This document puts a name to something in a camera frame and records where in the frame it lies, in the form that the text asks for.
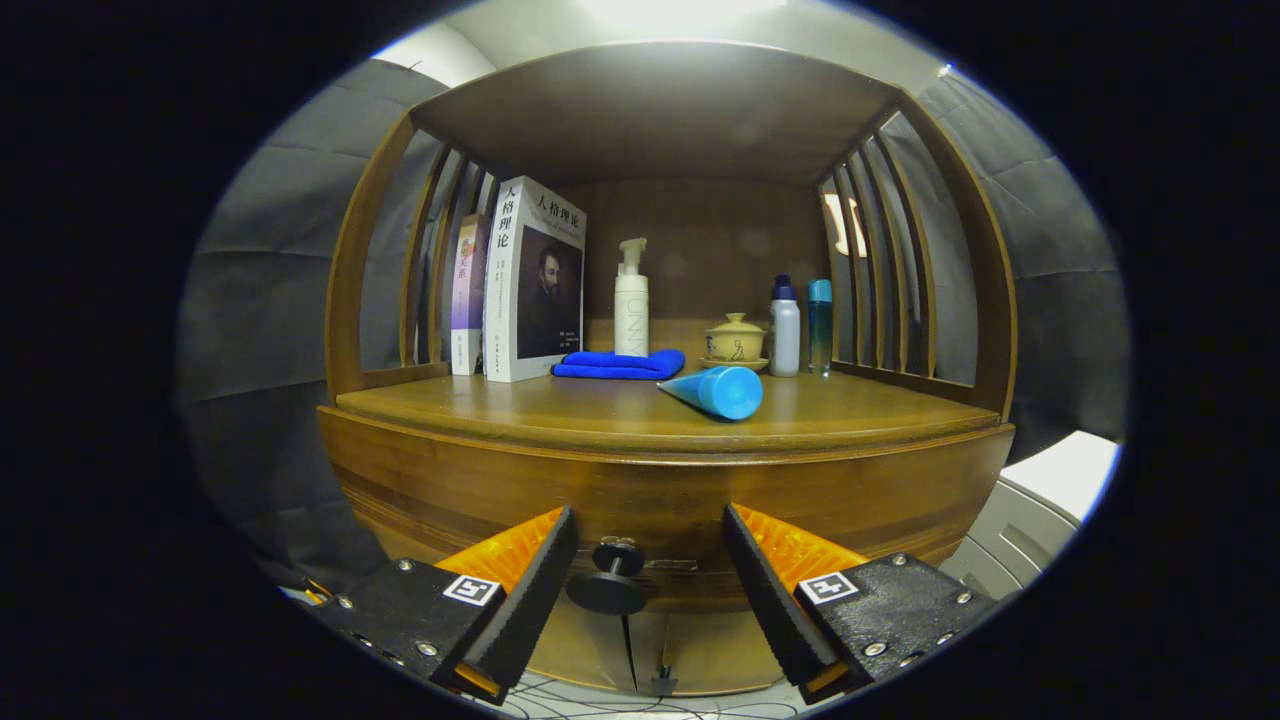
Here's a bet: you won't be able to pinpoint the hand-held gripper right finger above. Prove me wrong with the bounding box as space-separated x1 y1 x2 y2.
722 503 1001 706

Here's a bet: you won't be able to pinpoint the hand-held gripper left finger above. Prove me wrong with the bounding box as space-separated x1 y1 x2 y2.
330 505 581 706

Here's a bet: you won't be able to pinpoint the blue cosmetic tube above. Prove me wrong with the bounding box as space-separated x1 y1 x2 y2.
657 365 765 422

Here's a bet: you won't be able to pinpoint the wooden cabinet door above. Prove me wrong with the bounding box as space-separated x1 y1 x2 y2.
630 605 791 698
525 590 637 692

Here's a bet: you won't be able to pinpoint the wooden countertop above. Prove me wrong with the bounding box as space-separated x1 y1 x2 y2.
335 345 1001 456

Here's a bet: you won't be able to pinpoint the wooden cabinet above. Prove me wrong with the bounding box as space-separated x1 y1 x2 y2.
318 40 1019 698

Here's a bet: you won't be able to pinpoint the blue folded cloth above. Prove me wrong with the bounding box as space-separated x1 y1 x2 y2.
551 348 687 382

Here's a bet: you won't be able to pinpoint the yellow lidded teacup with saucer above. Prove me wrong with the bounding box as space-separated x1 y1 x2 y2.
698 312 771 373

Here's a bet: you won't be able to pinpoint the white bottle with blue cap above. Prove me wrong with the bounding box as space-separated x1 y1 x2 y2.
768 275 802 378

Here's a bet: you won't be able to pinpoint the clear teal bottle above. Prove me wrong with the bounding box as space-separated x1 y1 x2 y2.
807 279 834 377

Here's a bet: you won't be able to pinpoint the white pump bottle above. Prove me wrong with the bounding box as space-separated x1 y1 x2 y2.
613 238 651 358

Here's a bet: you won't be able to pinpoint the purple book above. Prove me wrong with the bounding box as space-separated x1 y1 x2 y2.
450 213 493 377

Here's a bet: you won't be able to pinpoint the white book with portrait cover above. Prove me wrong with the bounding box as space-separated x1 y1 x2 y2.
482 176 588 384

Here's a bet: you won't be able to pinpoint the white appliance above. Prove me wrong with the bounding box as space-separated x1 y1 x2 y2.
938 430 1123 601

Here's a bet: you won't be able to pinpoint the black backdrop cloth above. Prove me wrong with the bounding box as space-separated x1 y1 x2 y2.
175 58 1131 601

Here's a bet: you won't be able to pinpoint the thin floor cables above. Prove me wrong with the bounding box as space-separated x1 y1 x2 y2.
500 675 801 720

